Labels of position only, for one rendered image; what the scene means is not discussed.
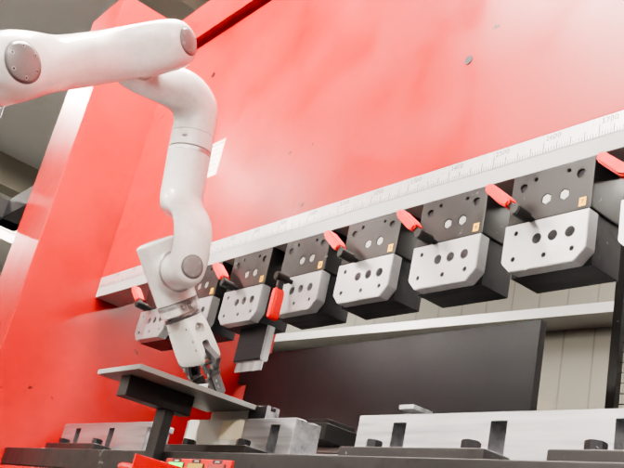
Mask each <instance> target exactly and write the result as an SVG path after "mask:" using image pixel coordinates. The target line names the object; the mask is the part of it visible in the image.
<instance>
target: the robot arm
mask: <svg viewBox="0 0 624 468"><path fill-rule="evenodd" d="M196 53H197V40H196V37H195V34H194V32H193V31H192V30H191V28H190V27H189V26H188V25H187V23H185V22H184V21H182V20H179V19H158V20H152V21H147V22H141V23H136V24H131V25H126V26H121V27H116V28H111V29H106V30H100V31H94V32H78V33H71V34H58V35H55V34H46V33H41V32H31V31H23V30H3V31H0V108H2V107H5V106H8V105H12V104H17V103H21V102H23V101H27V100H30V99H33V98H38V97H40V96H43V95H46V94H50V93H55V92H58V91H65V90H73V89H78V88H84V87H89V86H96V85H105V84H111V83H116V82H118V83H119V84H120V85H122V86H123V87H125V88H127V89H128V90H130V91H132V92H134V93H136V94H138V95H140V96H142V97H144V98H148V99H150V100H152V101H154V102H156V103H158V104H160V105H162V106H164V107H165V108H167V109H168V110H169V111H171V112H172V113H173V117H174V121H173V127H172V132H171V136H170V142H169V147H168V151H167V157H166V162H165V167H164V172H163V178H162V187H161V193H160V205H161V208H162V211H163V212H164V213H165V214H166V215H168V216H170V217H172V218H173V221H174V236H167V237H163V238H160V239H157V240H153V241H150V242H148V243H145V244H143V245H141V246H139V247H138V248H137V249H136V252H137V255H138V258H139V261H140V263H141V265H142V268H143V271H144V273H145V276H146V279H147V282H148V284H149V288H150V291H151V293H152V296H153V299H154V302H155V304H156V306H157V309H158V312H159V314H160V317H161V320H166V321H165V322H164V323H165V325H167V330H168V333H169V337H170V340H171V344H172V347H173V349H174V352H175V357H176V359H177V364H178V366H179V367H180V368H181V369H182V370H183V372H185V373H186V374H187V378H188V380H189V381H190V382H193V383H195V384H206V383H208V387H209V388H210V389H213V390H215V391H217V392H220V393H225V392H226V389H225V386H224V384H223V382H222V379H221V376H220V369H219V367H220V360H221V357H220V351H219V348H218V346H217V343H216V341H215V338H214V335H213V333H212V331H211V329H210V327H209V325H208V323H207V321H206V319H205V317H204V315H203V314H202V313H201V311H200V309H197V308H198V307H200V306H201V304H200V301H199V298H198V295H197V294H196V291H195V288H194V286H196V285H197V284H199V283H200V282H201V280H202V278H203V277H204V274H205V272H206V268H207V265H208V260H209V255H210V250H211V244H212V224H211V220H210V217H209V215H208V214H207V212H206V211H205V209H204V207H203V205H202V199H203V194H204V189H205V184H206V179H207V175H208V169H209V164H210V160H211V154H212V148H213V143H214V138H215V129H216V123H217V115H218V108H217V103H216V100H215V96H214V94H213V93H212V91H211V89H210V88H209V86H208V85H207V84H206V83H205V82H204V81H203V79H202V78H201V77H200V76H199V75H197V74H196V73H194V72H192V71H190V70H187V69H185V68H186V67H187V66H188V65H189V64H190V63H191V62H192V61H193V60H194V59H195V57H196ZM207 359H209V360H208V361H206V362H205V360H207ZM207 365H210V367H209V370H208V368H207ZM200 366H201V368H202V370H203V371H204V373H205V375H206V377H207V379H204V376H203V375H201V370H200ZM193 367H194V368H195V369H194V368H193ZM200 375H201V376H200ZM205 380H206V382H205Z"/></svg>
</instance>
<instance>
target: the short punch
mask: <svg viewBox="0 0 624 468"><path fill-rule="evenodd" d="M274 331H275V328H274V327H272V326H270V325H263V326H257V327H252V328H246V329H241V331H240V338H239V341H238V345H237V348H236V352H235V356H234V359H233V362H234V363H236V368H235V371H234V373H235V372H245V371H261V370H262V367H263V363H264V362H267V360H268V356H269V351H270V347H271V344H272V340H273V336H274Z"/></svg>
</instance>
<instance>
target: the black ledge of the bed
mask: <svg viewBox="0 0 624 468"><path fill-rule="evenodd" d="M144 453H145V450H118V449H81V448H9V447H6V449H5V452H4V455H3V458H2V460H1V464H10V465H24V466H38V467H51V468H118V464H119V463H121V462H129V463H133V459H134V457H135V454H139V455H143V456H144ZM167 458H172V459H196V460H220V461H234V466H233V468H624V462H596V461H523V460H486V459H449V458H412V457H375V456H339V455H302V454H265V453H228V452H191V451H164V452H163V455H162V462H166V459H167Z"/></svg>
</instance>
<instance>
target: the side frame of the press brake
mask: <svg viewBox="0 0 624 468"><path fill-rule="evenodd" d="M152 20H168V19H167V18H166V17H164V16H162V15H161V14H159V13H157V12H156V11H154V10H152V9H151V8H149V7H147V6H145V5H143V4H142V3H140V2H139V1H137V0H119V1H118V2H117V3H116V4H114V5H113V6H112V7H111V8H110V9H108V10H107V11H106V12H105V13H104V14H102V15H101V16H100V17H99V18H98V19H96V20H95V21H94V22H93V25H92V28H91V31H90V32H94V31H100V30H106V29H111V28H116V27H121V26H126V25H131V24H136V23H141V22H147V21H152ZM157 104H158V103H156V102H154V101H152V100H150V99H148V98H145V97H142V96H140V95H138V94H136V93H134V92H132V91H130V90H128V89H127V88H125V87H123V86H122V85H121V84H119V83H118V82H116V83H111V84H102V85H96V86H89V87H84V88H78V89H73V90H69V91H68V94H67V96H66V98H65V101H64V104H63V106H62V109H61V112H60V115H59V117H58V121H57V124H56V126H55V129H54V132H53V134H52V137H51V139H50V142H49V144H48V147H47V150H46V153H45V157H44V159H43V162H42V164H41V167H40V170H39V172H38V175H37V177H36V180H35V182H34V185H33V188H32V192H31V195H30V198H29V200H28V202H27V205H26V208H25V210H24V213H23V216H22V218H21V220H20V223H19V227H18V230H17V233H16V236H15V238H14V240H13V243H12V246H11V248H10V251H9V254H8V256H7V259H6V263H5V265H4V268H3V271H2V274H1V276H0V465H1V460H2V458H3V455H4V452H5V449H6V447H9V448H44V447H45V446H46V443H58V442H59V439H60V438H61V437H62V434H63V430H64V427H65V424H71V423H137V422H153V420H154V416H155V413H156V409H154V408H151V407H148V406H145V405H142V404H139V403H136V402H134V401H131V400H128V399H125V398H122V397H119V396H116V394H117V391H118V388H119V384H120V382H118V381H115V380H112V379H110V378H107V377H104V376H101V375H98V370H101V369H107V368H115V367H122V366H128V365H136V364H143V365H146V366H149V367H151V368H153V369H156V370H159V371H163V372H166V373H169V374H171V375H174V376H176V377H179V378H182V379H184V380H187V381H188V378H187V374H186V373H185V372H183V370H182V369H181V368H180V367H179V366H178V364H177V359H176V355H175V352H174V350H168V351H159V350H156V349H154V348H151V347H148V346H146V345H143V344H142V343H140V342H139V341H136V337H135V332H136V329H137V324H138V321H139V317H140V314H141V312H143V310H142V309H139V308H137V307H135V303H133V304H130V305H123V306H117V305H113V304H110V303H107V302H105V301H102V300H100V299H97V298H96V295H97V292H98V286H99V283H100V281H101V278H102V276H103V272H104V269H105V266H106V264H107V261H108V258H109V255H110V252H111V246H112V244H113V241H114V238H115V235H116V232H117V229H118V226H119V223H120V220H121V217H122V214H123V211H124V207H125V204H126V200H127V197H128V194H129V191H130V188H131V186H132V183H133V180H134V176H135V173H136V170H137V166H138V163H139V160H140V157H141V153H142V150H143V148H144V145H145V142H146V139H147V136H148V133H149V130H150V125H151V122H152V119H153V116H154V113H155V111H156V108H157ZM239 338H240V335H239V334H237V333H235V337H234V341H228V342H223V343H217V346H218V348H219V351H220V357H221V360H220V367H219V369H220V376H221V379H222V382H223V384H224V386H225V389H226V392H225V393H223V394H225V395H228V396H231V397H235V398H237V399H240V400H242V399H243V395H244V391H245V387H246V385H241V384H238V381H239V378H240V374H241V373H240V372H235V373H234V371H235V368H236V363H234V362H233V359H234V356H235V352H236V348H237V345H238V341H239ZM211 416H212V412H206V411H203V410H200V409H196V408H193V407H192V409H191V413H190V416H189V417H178V416H175V415H174V417H173V420H172V423H171V428H174V429H175V430H174V432H173V434H172V435H170V436H169V440H168V443H167V444H182V442H183V438H184V435H185V432H186V428H187V424H188V421H190V420H211Z"/></svg>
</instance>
